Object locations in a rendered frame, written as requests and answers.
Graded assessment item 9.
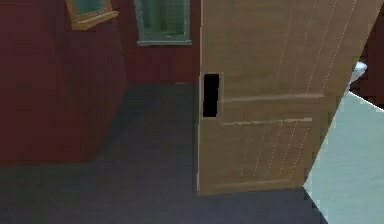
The white rounded fixture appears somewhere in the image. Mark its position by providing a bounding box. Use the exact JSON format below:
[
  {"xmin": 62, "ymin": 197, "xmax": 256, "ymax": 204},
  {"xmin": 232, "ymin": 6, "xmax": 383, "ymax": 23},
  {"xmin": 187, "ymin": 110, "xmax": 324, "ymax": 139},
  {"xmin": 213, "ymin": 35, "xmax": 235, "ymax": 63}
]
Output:
[{"xmin": 347, "ymin": 61, "xmax": 368, "ymax": 88}]

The light brown wooden room door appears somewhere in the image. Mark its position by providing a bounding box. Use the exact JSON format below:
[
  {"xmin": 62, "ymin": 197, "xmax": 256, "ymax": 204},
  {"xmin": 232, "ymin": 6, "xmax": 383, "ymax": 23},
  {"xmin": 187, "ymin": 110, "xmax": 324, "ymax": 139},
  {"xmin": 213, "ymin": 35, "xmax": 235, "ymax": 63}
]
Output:
[{"xmin": 195, "ymin": 0, "xmax": 384, "ymax": 196}]

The grey framed window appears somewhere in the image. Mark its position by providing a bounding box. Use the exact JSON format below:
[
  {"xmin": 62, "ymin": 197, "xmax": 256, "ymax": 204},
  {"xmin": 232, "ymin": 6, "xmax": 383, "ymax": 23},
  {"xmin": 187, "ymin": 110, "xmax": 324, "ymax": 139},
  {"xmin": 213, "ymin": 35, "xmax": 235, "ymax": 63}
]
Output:
[{"xmin": 133, "ymin": 0, "xmax": 193, "ymax": 47}]

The wooden framed picture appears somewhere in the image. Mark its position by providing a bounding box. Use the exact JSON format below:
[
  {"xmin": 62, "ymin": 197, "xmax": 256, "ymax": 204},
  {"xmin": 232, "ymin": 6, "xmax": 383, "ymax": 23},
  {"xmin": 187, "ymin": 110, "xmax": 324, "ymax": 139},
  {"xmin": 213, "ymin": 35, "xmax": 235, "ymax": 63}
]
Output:
[{"xmin": 64, "ymin": 0, "xmax": 120, "ymax": 31}]

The black door handle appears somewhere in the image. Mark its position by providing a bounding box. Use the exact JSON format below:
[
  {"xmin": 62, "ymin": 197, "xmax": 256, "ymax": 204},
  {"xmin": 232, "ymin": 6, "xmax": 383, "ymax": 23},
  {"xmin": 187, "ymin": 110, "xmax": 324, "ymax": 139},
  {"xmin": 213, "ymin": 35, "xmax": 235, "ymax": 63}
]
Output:
[{"xmin": 202, "ymin": 73, "xmax": 221, "ymax": 118}]

